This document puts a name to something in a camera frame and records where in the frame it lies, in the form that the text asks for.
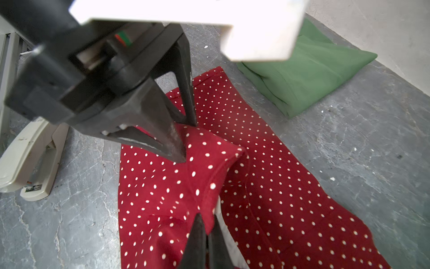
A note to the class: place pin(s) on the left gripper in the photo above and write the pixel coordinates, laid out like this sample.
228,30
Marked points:
99,77

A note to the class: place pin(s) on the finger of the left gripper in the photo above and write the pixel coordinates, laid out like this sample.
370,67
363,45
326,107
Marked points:
186,84

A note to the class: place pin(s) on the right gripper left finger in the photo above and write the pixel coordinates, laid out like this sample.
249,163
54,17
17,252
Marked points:
194,256

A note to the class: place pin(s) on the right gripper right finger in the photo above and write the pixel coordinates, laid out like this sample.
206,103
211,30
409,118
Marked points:
218,256

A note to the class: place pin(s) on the green skirt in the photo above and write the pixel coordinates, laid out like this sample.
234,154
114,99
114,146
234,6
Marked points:
316,68

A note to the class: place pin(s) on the beige remote control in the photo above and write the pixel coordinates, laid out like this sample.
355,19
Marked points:
31,162

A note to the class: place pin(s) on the red polka dot skirt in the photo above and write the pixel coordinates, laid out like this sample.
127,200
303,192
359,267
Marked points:
276,211

